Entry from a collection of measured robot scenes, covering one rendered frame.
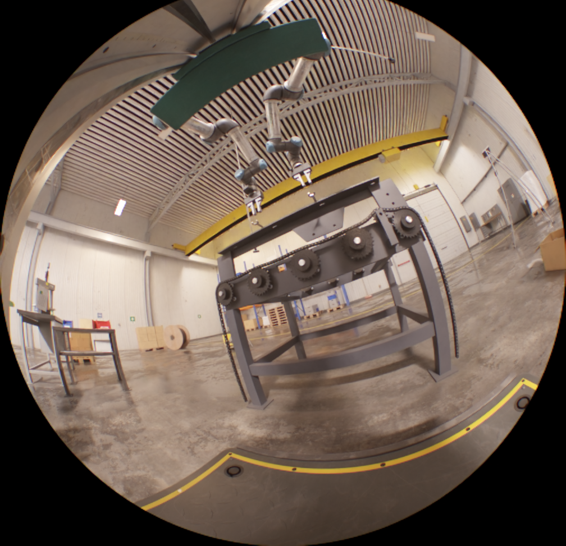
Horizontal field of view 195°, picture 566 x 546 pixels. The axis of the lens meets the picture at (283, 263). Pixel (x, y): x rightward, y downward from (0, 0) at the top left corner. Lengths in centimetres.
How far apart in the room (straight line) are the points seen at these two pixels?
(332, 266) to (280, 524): 94
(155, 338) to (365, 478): 778
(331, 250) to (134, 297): 1047
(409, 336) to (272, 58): 128
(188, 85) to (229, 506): 102
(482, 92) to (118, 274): 2005
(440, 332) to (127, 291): 1105
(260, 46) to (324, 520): 104
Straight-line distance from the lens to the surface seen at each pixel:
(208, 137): 119
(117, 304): 1046
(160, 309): 1116
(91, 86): 20
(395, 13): 1090
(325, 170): 827
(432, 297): 93
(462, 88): 1088
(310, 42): 76
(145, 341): 774
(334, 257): 88
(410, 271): 1041
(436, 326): 97
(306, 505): 35
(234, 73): 70
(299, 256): 86
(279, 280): 96
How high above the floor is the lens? 64
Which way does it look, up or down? 16 degrees up
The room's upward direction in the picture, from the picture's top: 16 degrees counter-clockwise
